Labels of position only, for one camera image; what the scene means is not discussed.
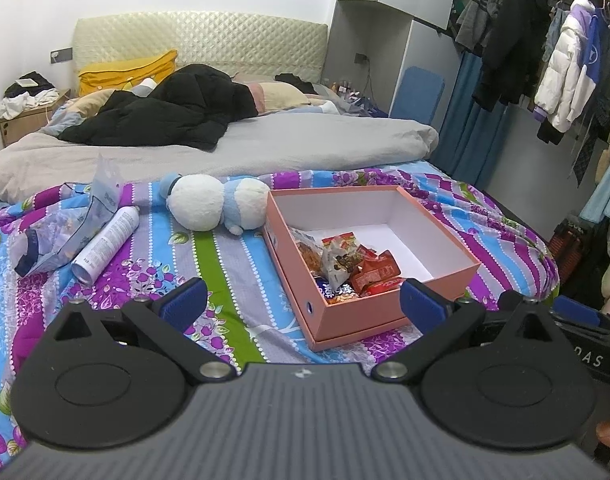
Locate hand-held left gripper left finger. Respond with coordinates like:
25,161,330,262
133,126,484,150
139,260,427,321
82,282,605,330
52,278,237,384

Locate black puffer jacket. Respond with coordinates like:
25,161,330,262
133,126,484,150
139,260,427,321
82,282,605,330
57,64,260,151

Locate white blue plush toy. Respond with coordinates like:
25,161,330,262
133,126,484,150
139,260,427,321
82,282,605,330
160,172,271,236

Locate purple floral bedsheet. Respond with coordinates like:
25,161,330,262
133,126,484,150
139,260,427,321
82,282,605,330
0,167,561,471

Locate clear printed plastic bag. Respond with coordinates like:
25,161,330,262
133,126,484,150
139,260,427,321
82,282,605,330
12,152,124,277

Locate small black cloth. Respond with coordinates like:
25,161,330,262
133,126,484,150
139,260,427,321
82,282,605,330
274,72,318,96

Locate grey duvet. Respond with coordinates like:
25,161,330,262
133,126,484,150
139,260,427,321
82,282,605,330
0,110,440,203

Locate blue padded panel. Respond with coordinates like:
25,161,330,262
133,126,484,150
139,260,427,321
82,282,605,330
389,66,446,123

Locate yellow pillow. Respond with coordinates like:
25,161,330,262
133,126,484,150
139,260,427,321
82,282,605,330
79,49,180,97

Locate black hanging coat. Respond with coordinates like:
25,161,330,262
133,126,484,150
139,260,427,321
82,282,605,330
472,0,553,111

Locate light blue hanging garment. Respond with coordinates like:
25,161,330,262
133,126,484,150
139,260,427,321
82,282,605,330
580,135,610,221

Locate row of small bottles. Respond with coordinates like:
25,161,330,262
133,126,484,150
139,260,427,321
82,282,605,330
322,79,358,98

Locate silver clear snack packet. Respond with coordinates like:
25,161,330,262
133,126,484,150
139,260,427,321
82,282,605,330
322,232,367,291

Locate large red snack packet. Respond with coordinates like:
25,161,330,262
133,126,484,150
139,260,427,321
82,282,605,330
350,265,403,297

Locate cream quilted headboard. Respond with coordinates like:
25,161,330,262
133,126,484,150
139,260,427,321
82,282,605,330
72,10,330,96

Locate wooden bedside table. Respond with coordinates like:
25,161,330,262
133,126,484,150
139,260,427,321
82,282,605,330
0,89,70,148

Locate orange blue snack packet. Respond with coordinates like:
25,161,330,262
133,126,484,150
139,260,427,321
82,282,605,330
315,280,358,307

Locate blue curtain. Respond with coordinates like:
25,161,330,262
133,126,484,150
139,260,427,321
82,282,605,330
432,50,523,196

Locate white spray can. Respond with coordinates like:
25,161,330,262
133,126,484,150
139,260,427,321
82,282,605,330
71,206,140,285

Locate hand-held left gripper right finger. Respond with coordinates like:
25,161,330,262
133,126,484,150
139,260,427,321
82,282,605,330
371,279,554,384

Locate pink cardboard box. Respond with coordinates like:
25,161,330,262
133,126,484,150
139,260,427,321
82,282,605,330
262,185,482,352

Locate grey striped hanging hoodie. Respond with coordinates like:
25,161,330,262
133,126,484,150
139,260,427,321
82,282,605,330
455,0,506,56

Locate dark brown ribbed object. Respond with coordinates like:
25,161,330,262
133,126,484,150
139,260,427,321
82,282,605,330
550,215,606,306

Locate white purple hanging jacket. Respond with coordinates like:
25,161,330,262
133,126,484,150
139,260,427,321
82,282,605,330
532,0,610,133

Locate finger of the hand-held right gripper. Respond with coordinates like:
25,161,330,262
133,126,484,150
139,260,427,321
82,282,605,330
550,295,610,343

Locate pile of clothes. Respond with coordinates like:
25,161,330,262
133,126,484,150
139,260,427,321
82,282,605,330
0,72,60,121

